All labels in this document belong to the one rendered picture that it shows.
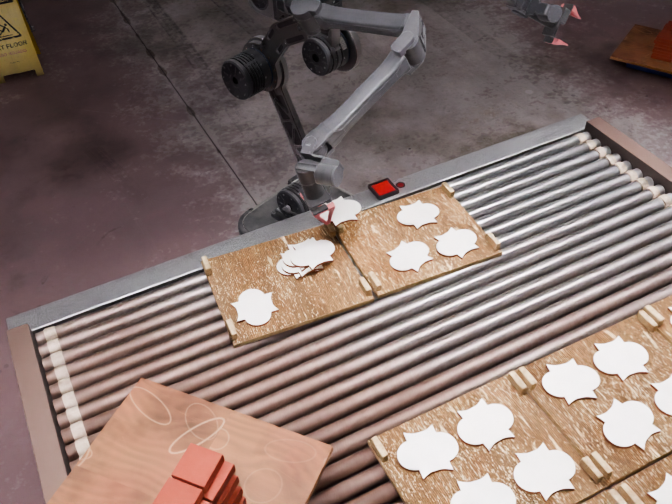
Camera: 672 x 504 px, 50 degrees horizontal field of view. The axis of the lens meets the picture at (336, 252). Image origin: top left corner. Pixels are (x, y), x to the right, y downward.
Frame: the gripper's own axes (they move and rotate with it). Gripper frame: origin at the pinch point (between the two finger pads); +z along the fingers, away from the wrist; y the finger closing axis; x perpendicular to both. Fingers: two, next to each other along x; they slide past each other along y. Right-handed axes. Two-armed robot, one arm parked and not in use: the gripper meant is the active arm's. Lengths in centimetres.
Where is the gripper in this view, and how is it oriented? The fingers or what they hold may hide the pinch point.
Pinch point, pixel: (322, 215)
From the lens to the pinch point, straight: 210.6
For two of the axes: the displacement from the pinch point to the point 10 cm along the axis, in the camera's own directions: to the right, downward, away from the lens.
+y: -4.0, -6.1, 6.8
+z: 2.4, 6.5, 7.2
